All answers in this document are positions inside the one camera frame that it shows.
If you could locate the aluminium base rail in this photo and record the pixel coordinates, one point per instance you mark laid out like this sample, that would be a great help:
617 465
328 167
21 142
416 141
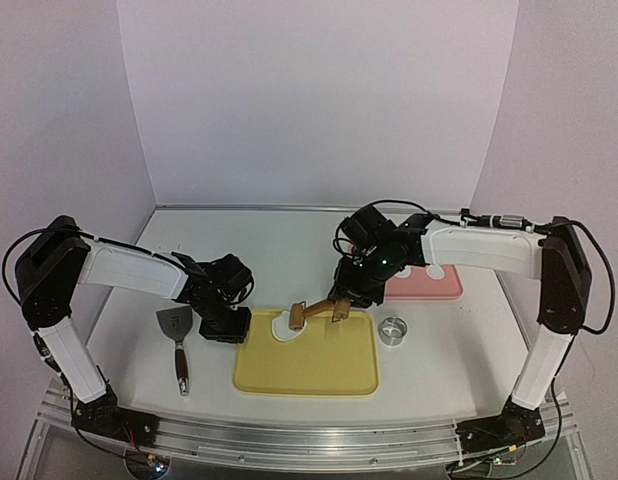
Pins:
55 450

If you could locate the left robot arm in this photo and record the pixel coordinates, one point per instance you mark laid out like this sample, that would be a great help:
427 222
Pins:
57 259

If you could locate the round dumpling wrapper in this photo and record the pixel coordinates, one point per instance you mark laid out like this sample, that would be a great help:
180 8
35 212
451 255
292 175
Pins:
405 273
435 272

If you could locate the round dumpling wrapper left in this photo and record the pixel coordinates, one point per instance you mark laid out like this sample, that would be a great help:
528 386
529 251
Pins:
405 273

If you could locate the yellow plastic tray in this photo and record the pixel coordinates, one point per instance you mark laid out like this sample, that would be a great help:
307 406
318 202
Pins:
325 359

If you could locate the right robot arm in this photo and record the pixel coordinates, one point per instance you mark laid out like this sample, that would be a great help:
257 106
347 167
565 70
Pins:
551 254

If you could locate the metal scraper with wooden handle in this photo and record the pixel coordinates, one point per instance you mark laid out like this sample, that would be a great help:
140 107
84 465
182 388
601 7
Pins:
176 340

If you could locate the pink plastic tray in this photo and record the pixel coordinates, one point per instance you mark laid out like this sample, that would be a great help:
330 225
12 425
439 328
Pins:
429 285

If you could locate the wooden double-ended rolling pin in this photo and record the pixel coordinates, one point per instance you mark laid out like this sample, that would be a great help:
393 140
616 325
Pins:
300 313

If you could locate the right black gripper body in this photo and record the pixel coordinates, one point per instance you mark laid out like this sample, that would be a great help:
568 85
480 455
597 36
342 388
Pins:
350 293

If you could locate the white dough lump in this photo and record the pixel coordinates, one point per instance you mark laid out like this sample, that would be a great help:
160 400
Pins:
281 330

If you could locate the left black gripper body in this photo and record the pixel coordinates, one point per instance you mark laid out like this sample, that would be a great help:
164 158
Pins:
225 328

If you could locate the round dumpling wrapper right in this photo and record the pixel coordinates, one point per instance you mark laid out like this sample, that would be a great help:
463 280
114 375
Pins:
435 272

